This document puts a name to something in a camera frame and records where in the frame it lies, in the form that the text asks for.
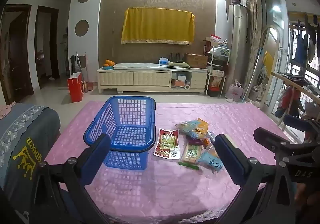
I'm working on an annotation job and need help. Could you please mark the standing mirror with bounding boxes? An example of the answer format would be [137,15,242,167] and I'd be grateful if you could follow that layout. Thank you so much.
[250,26,283,114]

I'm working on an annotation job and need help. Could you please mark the green folded cloth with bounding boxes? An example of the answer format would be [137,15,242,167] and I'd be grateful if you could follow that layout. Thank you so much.
[168,61,190,68]

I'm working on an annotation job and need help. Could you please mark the dark purple snack packet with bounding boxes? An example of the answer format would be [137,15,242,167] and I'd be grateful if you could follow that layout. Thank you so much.
[186,136,207,147]

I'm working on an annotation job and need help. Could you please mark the light blue snack packet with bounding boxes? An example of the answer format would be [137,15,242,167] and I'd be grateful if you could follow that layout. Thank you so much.
[197,151,225,174]

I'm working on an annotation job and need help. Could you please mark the teal clear snack packet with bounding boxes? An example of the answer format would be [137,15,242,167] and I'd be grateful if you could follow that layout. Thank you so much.
[174,120,201,134]

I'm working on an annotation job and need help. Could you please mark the cream tv cabinet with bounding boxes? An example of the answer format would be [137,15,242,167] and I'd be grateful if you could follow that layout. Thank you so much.
[97,63,208,95]

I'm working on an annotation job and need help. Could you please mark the blue plastic basket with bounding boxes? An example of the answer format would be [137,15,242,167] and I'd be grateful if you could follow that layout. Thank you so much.
[83,96,157,171]

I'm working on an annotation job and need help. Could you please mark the pink garment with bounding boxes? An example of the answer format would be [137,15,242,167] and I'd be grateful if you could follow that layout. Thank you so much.
[0,104,16,120]

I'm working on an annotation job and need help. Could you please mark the pink plastic bag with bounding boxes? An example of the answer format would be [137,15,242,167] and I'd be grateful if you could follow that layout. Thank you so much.
[225,80,245,102]

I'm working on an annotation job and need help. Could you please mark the pink tablecloth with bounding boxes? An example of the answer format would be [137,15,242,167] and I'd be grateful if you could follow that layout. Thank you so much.
[45,101,298,224]

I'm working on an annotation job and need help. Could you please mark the orange yellow snack packet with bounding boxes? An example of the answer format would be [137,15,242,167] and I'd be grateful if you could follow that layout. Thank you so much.
[195,117,209,134]

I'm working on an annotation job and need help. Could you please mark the round brown wall decor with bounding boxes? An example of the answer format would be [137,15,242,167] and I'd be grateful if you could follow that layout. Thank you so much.
[75,20,90,37]

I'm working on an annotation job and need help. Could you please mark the red silver foil snack packet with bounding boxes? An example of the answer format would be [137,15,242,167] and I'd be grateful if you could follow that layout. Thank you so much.
[153,128,181,160]

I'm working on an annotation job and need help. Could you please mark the brown cardboard box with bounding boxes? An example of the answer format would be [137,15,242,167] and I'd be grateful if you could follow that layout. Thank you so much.
[185,53,208,69]

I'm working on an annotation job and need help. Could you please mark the standing air conditioner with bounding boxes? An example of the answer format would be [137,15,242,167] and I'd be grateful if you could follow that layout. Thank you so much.
[227,4,248,94]

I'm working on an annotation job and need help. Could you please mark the yellow cloth cover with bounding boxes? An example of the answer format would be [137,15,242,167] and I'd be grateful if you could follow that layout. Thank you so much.
[121,7,195,46]

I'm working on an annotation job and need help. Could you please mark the red paper bag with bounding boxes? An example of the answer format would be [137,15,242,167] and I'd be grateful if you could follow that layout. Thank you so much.
[67,72,84,103]

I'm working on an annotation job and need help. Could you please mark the white metal shelf rack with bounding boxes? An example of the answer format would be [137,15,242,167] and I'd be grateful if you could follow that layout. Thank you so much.
[204,44,230,97]

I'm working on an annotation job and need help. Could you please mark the black router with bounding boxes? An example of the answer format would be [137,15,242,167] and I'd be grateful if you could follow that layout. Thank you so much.
[170,52,185,63]

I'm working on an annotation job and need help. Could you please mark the red white box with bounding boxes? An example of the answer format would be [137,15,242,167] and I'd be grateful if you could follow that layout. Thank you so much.
[205,35,222,47]

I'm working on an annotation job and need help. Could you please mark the wooden drying rack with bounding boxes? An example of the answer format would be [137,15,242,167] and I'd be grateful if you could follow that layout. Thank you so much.
[271,71,320,126]

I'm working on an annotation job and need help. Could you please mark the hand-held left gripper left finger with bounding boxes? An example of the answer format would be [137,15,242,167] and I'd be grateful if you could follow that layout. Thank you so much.
[30,133,112,224]

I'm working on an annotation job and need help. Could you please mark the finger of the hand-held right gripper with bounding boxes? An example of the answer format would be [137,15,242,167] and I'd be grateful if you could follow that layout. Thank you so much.
[283,115,313,132]
[253,128,290,168]

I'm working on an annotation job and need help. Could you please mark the dark wooden door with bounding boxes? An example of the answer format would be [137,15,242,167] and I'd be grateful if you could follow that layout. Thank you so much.
[0,4,34,105]
[35,5,60,89]

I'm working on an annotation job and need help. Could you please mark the patterned curtain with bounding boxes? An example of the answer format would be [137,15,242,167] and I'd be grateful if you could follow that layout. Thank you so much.
[244,0,263,101]

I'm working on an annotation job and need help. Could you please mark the hanging clothes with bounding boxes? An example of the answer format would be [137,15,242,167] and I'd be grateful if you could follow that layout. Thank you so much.
[292,13,320,65]

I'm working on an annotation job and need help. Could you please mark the green-edged cracker packet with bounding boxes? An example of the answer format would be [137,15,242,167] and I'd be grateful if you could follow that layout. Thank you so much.
[178,144,203,170]

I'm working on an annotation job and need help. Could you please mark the grey embroidered chair cover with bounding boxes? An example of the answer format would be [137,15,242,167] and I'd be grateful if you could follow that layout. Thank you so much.
[0,103,62,214]

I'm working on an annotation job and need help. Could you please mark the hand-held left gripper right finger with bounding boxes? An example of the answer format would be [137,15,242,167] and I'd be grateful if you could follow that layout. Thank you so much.
[214,133,296,224]

